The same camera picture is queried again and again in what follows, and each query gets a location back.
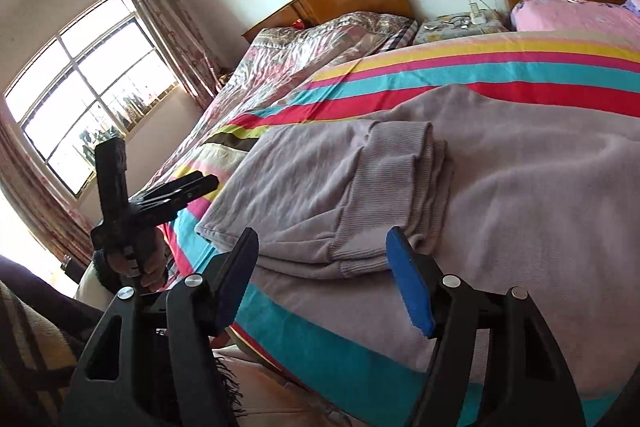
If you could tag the floral pink quilt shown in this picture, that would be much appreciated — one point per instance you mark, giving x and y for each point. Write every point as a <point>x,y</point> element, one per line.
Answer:
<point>280,72</point>

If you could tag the window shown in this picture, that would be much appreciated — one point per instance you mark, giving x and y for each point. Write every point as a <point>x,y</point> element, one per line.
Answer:
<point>95,87</point>

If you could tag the plaid fringed scarf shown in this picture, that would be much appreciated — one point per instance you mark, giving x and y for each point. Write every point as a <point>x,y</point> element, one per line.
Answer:
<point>35,347</point>

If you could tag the lilac pants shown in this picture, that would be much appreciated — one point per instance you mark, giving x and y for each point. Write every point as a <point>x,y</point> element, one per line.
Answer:
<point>500,187</point>

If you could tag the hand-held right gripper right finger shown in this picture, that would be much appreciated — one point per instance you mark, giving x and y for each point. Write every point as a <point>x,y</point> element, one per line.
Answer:
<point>410,277</point>

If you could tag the floral red curtain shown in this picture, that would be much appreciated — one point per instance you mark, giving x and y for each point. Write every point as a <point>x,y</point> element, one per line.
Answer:
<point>40,197</point>
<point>165,27</point>

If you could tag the plaid pillow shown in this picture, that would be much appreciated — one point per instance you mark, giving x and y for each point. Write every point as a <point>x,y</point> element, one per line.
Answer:
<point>404,34</point>

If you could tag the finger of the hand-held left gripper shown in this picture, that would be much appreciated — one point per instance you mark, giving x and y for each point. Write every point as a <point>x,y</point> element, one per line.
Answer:
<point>111,177</point>
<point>175,194</point>

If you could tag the person's left hand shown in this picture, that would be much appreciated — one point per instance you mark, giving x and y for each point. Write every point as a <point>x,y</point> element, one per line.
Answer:
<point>155,264</point>

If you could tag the pink bed sheet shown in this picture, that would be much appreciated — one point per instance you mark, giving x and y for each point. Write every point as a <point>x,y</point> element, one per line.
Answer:
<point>575,14</point>

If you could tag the nightstand with floral cover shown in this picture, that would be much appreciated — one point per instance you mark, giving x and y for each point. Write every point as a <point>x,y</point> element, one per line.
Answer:
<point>450,29</point>

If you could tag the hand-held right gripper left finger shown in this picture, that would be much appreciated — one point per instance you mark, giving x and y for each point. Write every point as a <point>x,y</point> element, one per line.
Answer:
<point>235,277</point>

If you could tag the white charger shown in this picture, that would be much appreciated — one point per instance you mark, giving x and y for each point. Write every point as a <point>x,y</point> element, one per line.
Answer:
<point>477,13</point>

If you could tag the striped colourful blanket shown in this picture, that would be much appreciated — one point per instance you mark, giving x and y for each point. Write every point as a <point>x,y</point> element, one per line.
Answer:
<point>450,67</point>

